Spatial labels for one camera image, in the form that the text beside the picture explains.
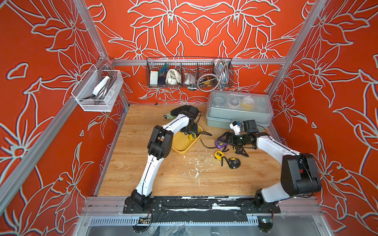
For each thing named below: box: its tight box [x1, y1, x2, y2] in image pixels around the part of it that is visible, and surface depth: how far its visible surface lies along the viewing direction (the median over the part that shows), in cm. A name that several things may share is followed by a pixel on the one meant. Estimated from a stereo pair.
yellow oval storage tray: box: [171, 125, 203, 155], surface depth 97 cm
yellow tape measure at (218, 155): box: [214, 150, 225, 162], surface depth 91 cm
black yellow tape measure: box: [228, 156, 241, 170], surface depth 87 cm
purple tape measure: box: [215, 138, 228, 149], surface depth 94 cm
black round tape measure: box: [233, 146, 250, 158], surface depth 92 cm
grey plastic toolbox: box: [205, 90, 274, 129], surface depth 97 cm
